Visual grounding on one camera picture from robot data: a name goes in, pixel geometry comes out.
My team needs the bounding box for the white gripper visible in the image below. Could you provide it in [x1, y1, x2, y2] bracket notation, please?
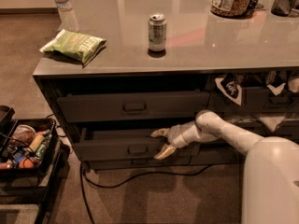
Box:
[150, 123, 194, 160]

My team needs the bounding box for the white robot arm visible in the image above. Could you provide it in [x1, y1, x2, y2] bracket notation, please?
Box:
[151, 110, 299, 224]

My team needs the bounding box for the grey drawer cabinet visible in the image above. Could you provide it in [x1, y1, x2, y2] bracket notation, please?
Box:
[34, 0, 299, 171]

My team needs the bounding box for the white paper in drawer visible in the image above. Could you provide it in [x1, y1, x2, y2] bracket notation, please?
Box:
[230, 114, 299, 133]

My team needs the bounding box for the black white snack bag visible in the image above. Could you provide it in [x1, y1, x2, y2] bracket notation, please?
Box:
[215, 73, 242, 105]

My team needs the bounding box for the silver soda can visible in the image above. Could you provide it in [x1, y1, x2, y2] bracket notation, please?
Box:
[149, 13, 167, 52]

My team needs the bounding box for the green chip bag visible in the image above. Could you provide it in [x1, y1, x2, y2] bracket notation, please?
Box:
[40, 29, 107, 66]

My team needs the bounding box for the black bin with groceries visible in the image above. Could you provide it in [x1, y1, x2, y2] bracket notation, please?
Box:
[0, 119, 58, 176]

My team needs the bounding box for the clear plastic water bottle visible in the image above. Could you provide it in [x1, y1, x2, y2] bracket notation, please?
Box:
[54, 0, 79, 32]

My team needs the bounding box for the dark glass container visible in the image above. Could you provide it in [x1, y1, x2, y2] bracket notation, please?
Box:
[271, 0, 299, 17]

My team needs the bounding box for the black floor cable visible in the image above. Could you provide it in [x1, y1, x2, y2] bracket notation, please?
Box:
[45, 113, 216, 224]

